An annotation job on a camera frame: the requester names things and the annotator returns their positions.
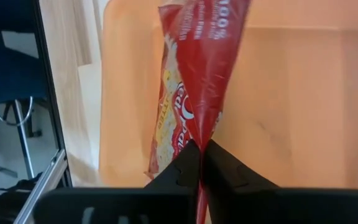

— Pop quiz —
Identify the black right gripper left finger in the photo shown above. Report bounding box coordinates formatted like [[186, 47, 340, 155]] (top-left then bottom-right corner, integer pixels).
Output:
[[34, 139, 202, 224]]

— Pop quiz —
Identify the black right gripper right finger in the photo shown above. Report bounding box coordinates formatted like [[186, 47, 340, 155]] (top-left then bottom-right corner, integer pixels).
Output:
[[202, 139, 358, 224]]

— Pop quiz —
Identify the red popcorn bag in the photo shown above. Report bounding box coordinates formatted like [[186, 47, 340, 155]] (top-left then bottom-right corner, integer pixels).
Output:
[[144, 0, 252, 224]]

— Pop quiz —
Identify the cardboard box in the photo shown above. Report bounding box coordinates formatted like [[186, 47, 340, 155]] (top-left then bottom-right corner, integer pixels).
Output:
[[98, 0, 358, 190]]

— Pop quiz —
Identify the silver aluminium table leg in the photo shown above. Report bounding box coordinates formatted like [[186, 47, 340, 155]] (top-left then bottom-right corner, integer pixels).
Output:
[[13, 148, 68, 224]]

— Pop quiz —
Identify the blue chair with chrome legs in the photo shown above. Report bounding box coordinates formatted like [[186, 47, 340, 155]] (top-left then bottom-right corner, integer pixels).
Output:
[[0, 0, 49, 181]]

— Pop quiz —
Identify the black aluminium table frame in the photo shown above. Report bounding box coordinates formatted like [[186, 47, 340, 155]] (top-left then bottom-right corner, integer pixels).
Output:
[[31, 0, 73, 187]]

